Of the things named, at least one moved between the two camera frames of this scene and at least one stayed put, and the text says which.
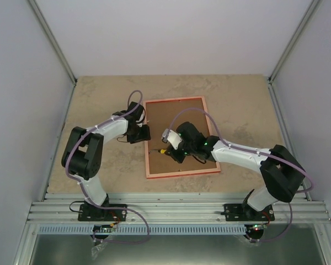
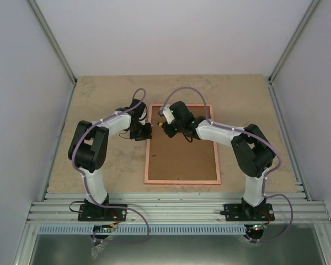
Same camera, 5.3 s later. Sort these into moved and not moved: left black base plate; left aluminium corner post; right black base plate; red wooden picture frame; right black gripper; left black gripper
Moved: right black gripper; red wooden picture frame
Not moved: left black base plate; left black gripper; right black base plate; left aluminium corner post
